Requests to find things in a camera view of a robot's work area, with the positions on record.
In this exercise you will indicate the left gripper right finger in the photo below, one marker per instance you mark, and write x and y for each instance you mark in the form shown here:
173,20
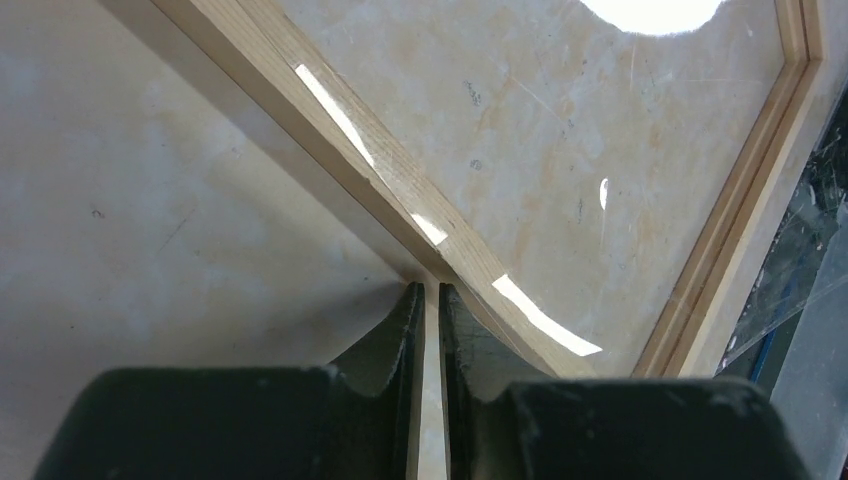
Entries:
506,419

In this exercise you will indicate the wooden picture frame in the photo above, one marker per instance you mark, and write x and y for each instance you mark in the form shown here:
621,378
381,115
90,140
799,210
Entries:
271,60

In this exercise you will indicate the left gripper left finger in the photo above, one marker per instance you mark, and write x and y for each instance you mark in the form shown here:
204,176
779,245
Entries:
349,419

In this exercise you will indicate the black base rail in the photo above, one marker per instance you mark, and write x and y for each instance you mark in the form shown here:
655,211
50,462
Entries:
777,299

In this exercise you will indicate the clear glass sheet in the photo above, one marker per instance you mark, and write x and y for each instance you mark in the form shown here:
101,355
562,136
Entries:
586,157

